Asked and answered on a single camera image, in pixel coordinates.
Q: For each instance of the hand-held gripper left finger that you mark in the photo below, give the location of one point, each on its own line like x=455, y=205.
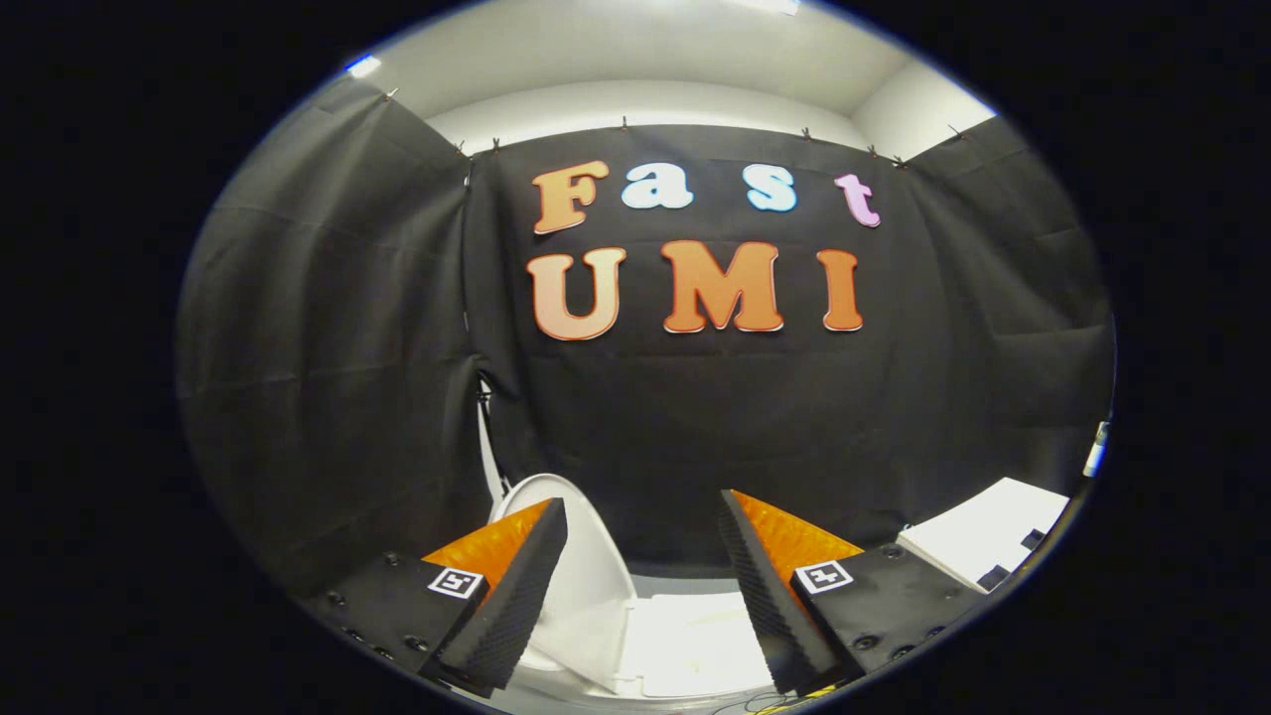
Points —
x=516, y=606

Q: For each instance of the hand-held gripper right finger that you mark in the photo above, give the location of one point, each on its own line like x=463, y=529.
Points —
x=770, y=606

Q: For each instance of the white toilet lid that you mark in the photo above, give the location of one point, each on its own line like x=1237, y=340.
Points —
x=596, y=576

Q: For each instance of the black backdrop cloth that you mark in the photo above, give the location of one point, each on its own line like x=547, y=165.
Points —
x=695, y=417

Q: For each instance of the clear red-capped water bottle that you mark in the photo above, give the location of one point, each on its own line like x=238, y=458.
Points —
x=1095, y=452

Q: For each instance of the small ceiling light panel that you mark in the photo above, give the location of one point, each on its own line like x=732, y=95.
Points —
x=363, y=67

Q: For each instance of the large ceiling light panel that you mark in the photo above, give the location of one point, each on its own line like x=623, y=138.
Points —
x=770, y=5

